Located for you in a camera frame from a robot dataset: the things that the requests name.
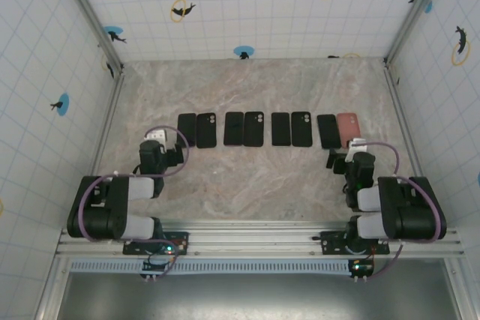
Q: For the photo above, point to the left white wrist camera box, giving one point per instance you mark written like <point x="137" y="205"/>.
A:
<point x="156" y="136"/>

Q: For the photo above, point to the aluminium corner post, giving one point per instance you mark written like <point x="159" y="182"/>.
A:
<point x="417" y="9"/>
<point x="91" y="16"/>

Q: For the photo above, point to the small LED controller board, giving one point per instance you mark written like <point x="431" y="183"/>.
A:
<point x="176" y="245"/>
<point x="362" y="268"/>

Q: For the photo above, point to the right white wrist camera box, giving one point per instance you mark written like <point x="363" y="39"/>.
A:
<point x="354" y="147"/>

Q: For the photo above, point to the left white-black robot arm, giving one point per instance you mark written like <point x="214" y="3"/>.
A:
<point x="140" y="189"/>

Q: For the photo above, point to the right arm's black base plate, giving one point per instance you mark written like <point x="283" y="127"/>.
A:
<point x="333" y="239"/>

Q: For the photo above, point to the purple-edged black smartphone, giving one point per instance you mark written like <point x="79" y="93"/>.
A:
<point x="186" y="129"/>

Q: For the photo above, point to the grey metal sheet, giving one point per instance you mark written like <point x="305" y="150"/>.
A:
<point x="262" y="297"/>

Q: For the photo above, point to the aluminium mounting rail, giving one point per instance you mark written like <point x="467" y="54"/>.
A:
<point x="255" y="239"/>

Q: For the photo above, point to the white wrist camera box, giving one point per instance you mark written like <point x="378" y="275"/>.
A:
<point x="354" y="147"/>
<point x="156" y="136"/>

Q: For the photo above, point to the black phone case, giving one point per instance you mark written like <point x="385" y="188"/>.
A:
<point x="206" y="134"/>
<point x="301" y="134"/>
<point x="253" y="134"/>

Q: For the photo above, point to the aluminium side rail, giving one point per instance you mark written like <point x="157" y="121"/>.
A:
<point x="101" y="147"/>
<point x="407" y="129"/>

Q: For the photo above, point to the pink phone case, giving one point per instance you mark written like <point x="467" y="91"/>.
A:
<point x="348" y="129"/>

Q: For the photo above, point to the left arm's black base plate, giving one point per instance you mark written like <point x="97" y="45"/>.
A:
<point x="131" y="249"/>

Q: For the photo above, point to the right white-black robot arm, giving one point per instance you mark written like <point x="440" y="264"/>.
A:
<point x="412" y="215"/>

